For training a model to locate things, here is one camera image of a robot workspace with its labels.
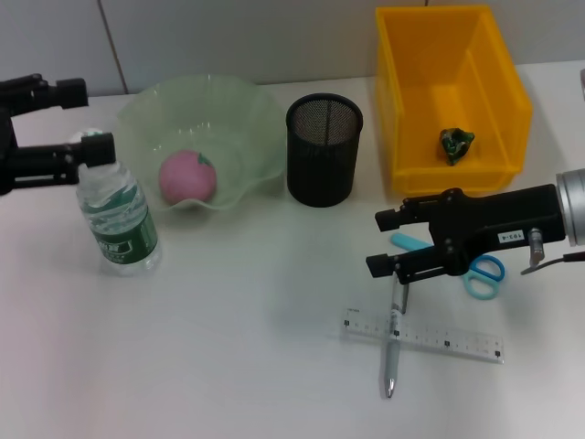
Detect clear plastic ruler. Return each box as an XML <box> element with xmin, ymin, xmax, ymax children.
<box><xmin>340</xmin><ymin>306</ymin><xmax>505</xmax><ymax>365</ymax></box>

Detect clear water bottle green label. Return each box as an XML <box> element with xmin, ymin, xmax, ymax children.
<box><xmin>75</xmin><ymin>130</ymin><xmax>164</xmax><ymax>277</ymax></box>

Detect pink toy peach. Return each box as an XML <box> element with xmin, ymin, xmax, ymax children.
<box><xmin>158</xmin><ymin>149</ymin><xmax>218</xmax><ymax>205</ymax></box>

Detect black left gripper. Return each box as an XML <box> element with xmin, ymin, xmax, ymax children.
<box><xmin>0</xmin><ymin>74</ymin><xmax>116</xmax><ymax>198</ymax></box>

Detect silver grey pen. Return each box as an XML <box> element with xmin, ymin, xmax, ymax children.
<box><xmin>379</xmin><ymin>278</ymin><xmax>411</xmax><ymax>400</ymax></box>

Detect yellow plastic bin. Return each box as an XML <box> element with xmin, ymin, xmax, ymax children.
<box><xmin>374</xmin><ymin>4</ymin><xmax>535</xmax><ymax>198</ymax></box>

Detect blue scissors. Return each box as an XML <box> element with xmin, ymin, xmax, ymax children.
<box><xmin>390</xmin><ymin>231</ymin><xmax>506</xmax><ymax>301</ymax></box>

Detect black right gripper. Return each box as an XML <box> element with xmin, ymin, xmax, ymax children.
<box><xmin>365</xmin><ymin>183</ymin><xmax>568</xmax><ymax>285</ymax></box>

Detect green glass fruit bowl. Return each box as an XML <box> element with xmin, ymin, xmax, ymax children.
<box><xmin>117</xmin><ymin>75</ymin><xmax>287</xmax><ymax>211</ymax></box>

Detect black mesh pen holder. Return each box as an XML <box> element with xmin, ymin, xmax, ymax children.
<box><xmin>285</xmin><ymin>92</ymin><xmax>364</xmax><ymax>208</ymax></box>

